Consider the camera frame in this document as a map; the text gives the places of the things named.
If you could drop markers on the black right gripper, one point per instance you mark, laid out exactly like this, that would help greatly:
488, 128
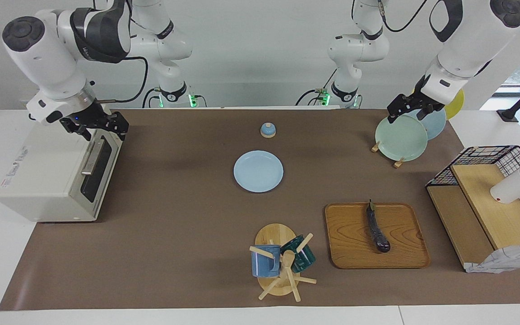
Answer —
93, 118

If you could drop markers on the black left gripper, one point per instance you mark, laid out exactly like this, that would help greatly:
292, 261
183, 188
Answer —
411, 101

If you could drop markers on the dark purple eggplant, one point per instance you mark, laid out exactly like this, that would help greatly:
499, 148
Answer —
376, 230

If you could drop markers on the light blue serving plate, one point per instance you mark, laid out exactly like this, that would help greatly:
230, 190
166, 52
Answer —
258, 171

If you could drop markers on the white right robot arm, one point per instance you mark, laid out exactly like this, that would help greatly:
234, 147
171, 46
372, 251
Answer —
48, 58

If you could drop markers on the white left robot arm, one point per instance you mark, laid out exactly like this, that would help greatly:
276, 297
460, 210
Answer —
463, 40

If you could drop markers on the beige toaster oven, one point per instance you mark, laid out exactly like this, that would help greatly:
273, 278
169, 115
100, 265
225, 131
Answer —
43, 171

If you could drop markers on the pale green plate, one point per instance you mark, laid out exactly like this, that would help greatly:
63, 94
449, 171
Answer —
400, 140

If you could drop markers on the light blue racked plate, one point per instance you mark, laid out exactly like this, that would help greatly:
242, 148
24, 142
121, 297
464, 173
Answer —
436, 126

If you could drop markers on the wooden plate rack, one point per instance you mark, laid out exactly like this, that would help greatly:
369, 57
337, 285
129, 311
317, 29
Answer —
375, 146

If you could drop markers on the yellow plate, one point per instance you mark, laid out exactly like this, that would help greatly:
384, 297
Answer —
456, 101

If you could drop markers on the white cup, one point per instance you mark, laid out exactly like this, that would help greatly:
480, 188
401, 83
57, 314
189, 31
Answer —
510, 189

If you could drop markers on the rectangular wooden tray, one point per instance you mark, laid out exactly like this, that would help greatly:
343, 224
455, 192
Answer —
355, 243

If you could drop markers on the small blue knob lid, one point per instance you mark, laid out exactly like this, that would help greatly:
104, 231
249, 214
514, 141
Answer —
268, 130

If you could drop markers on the brown table mat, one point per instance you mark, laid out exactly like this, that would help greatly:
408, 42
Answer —
197, 253

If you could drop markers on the wooden mug tree stand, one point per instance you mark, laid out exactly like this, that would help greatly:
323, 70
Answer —
278, 234

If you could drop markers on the dark green mug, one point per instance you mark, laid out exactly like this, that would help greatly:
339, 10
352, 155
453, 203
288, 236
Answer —
303, 257

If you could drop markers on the blue mug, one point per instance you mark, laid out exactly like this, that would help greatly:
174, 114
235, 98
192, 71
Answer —
264, 264

